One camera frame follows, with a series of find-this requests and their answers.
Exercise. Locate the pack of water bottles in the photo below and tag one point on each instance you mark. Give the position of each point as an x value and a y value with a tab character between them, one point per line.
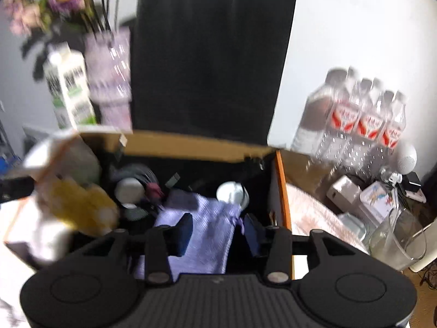
341	119

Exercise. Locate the printed tin box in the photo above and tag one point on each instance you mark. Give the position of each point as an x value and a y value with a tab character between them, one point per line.
377	200

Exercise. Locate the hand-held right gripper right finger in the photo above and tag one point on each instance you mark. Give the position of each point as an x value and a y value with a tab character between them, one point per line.
254	235

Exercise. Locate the wooden desktop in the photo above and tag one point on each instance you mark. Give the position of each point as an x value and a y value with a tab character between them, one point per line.
300	167

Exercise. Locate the small white box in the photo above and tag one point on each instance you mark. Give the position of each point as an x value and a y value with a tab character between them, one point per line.
343	191

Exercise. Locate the black cloth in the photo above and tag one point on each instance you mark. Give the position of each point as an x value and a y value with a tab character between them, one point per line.
205	174

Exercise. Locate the white milk carton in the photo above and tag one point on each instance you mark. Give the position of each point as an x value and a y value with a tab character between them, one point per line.
71	88

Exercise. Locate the black paper bag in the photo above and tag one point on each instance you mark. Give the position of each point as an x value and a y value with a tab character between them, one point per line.
211	61

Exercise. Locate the clear glass container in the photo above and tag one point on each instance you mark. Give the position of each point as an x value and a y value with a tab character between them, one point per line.
392	246

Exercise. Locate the orange cardboard box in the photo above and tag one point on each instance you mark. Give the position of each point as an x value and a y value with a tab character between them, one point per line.
191	147

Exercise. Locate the purple cloth pouch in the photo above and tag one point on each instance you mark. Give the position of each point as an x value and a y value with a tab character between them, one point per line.
211	225

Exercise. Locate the white towel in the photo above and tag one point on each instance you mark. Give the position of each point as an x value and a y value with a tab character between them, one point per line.
314	211

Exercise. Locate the white plush toy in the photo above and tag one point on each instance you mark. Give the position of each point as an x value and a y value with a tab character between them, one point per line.
41	239

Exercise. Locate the white jar lid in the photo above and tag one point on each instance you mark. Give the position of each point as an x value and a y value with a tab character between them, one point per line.
232	191

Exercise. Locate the black charger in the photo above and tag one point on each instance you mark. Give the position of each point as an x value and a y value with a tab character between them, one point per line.
412	181

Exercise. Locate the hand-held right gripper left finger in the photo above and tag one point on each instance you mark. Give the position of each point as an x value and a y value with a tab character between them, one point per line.
182	234

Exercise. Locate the purple glass vase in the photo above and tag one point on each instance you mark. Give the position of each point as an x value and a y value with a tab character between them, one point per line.
109	85

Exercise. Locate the white round container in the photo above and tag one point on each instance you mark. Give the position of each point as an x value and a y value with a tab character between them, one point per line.
129	191

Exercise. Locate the white round speaker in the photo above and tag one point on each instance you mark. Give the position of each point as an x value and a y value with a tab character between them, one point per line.
407	159

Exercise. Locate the iridescent plastic wrap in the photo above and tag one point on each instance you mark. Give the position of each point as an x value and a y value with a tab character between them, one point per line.
68	157

